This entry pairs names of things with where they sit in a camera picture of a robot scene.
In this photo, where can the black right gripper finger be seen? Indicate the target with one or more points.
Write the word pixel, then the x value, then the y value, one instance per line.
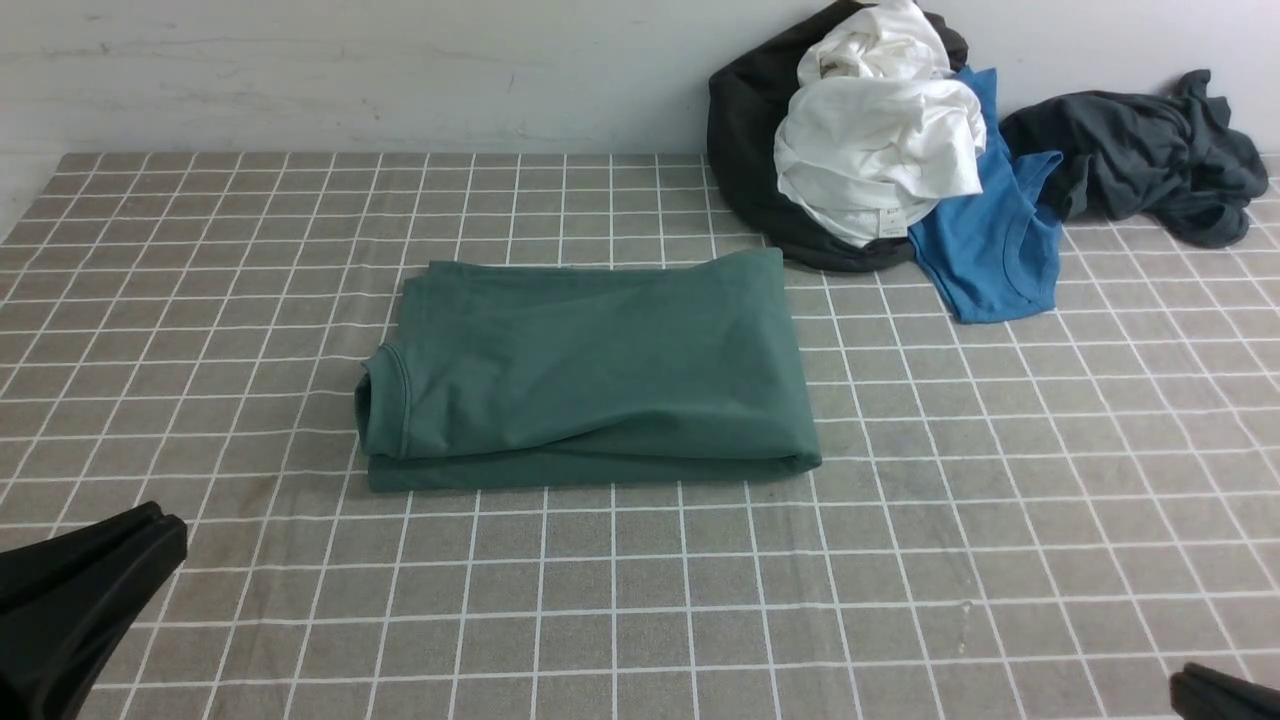
pixel 1200 692

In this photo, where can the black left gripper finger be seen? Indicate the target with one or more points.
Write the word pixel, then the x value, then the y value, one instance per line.
pixel 54 647
pixel 32 570

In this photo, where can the green long-sleeve shirt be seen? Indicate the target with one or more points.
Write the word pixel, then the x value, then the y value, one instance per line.
pixel 534 376

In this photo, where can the blue t-shirt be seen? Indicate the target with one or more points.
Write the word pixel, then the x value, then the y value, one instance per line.
pixel 994 257

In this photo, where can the white crumpled shirt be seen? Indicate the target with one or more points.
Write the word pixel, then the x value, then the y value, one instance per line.
pixel 880 129

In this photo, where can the dark grey crumpled garment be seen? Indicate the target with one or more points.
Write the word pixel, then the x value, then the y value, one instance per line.
pixel 1174 158

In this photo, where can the black garment under pile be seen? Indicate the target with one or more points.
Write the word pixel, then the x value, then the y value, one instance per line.
pixel 748 100

